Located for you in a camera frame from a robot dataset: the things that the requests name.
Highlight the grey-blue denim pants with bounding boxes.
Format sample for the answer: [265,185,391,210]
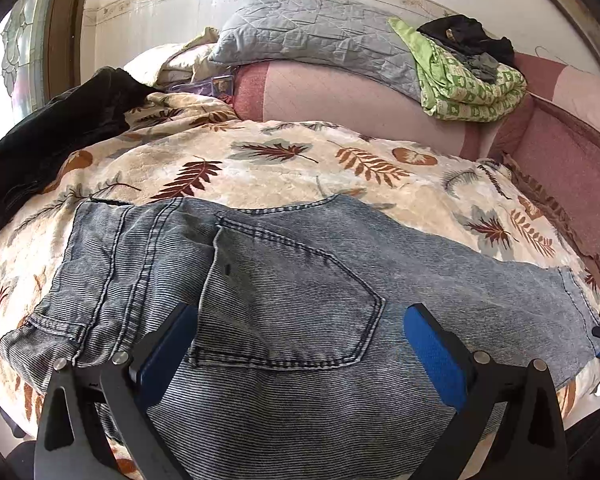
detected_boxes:
[0,195,600,479]

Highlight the operator's black trouser leg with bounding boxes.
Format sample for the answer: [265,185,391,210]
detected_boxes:
[566,408,600,480]

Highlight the cream leaf-print blanket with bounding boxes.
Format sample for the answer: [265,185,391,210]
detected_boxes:
[0,91,600,478]

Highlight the black garment on left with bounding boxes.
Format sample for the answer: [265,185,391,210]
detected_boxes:
[0,67,154,231]

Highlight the purple patterned cloth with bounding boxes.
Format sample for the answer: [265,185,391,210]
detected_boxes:
[166,74,235,104]

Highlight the green patterned folded cloth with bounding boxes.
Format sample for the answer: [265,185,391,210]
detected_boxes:
[388,18,527,122]

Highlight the cream pillow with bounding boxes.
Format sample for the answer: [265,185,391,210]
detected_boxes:
[123,26,230,88]

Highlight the black and grey clothes pile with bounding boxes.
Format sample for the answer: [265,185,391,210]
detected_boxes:
[417,14,515,84]

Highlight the grey quilted blanket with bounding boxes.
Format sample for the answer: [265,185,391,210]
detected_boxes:
[210,0,420,101]

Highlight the wooden window frame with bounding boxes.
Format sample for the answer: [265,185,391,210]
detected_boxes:
[0,0,84,140]

